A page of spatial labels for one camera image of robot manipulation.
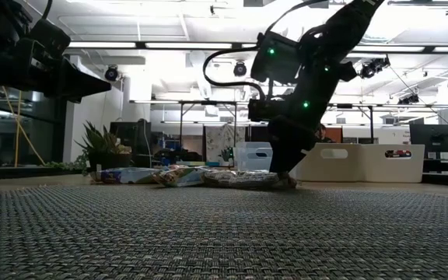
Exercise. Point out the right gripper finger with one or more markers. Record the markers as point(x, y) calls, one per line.
point(303, 140)
point(280, 144)

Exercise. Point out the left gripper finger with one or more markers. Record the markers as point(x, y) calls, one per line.
point(76, 87)
point(76, 72)

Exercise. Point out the blue-end chewy granola bar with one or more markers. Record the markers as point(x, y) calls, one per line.
point(130, 176)

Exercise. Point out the red-end chewy granola bar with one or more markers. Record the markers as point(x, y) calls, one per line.
point(181, 177)

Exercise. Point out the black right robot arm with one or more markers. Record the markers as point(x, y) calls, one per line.
point(348, 19)

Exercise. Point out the person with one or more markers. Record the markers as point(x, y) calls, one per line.
point(323, 134)

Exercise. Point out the orange partition panel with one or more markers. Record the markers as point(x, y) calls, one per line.
point(337, 135)

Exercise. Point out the clear plastic bin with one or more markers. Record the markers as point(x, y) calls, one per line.
point(247, 163)

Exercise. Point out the grey plastic bin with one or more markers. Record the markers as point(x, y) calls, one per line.
point(344, 167)

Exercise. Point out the white leaf-print cloth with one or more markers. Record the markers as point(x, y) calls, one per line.
point(218, 140)

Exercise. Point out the black computer monitor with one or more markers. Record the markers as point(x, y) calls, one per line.
point(124, 134)
point(432, 138)

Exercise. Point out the potted succulent plant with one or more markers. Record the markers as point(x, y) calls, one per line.
point(107, 161)

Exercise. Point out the white plastic bin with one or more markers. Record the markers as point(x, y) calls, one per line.
point(395, 171)

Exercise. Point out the grey woven placemat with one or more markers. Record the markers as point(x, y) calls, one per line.
point(224, 233)

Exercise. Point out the long led light bar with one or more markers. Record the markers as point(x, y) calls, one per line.
point(189, 45)

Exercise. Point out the black workstation frame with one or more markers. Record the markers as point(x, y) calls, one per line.
point(344, 105)
point(208, 102)

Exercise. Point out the round black camera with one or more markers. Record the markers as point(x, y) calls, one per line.
point(240, 69)
point(112, 74)

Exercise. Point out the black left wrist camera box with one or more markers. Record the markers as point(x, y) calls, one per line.
point(51, 39)

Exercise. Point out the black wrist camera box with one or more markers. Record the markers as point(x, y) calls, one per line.
point(51, 39)
point(276, 62)

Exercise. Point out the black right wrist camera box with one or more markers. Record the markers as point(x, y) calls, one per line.
point(276, 62)

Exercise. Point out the black camera on boom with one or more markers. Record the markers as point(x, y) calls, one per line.
point(369, 70)
point(408, 100)

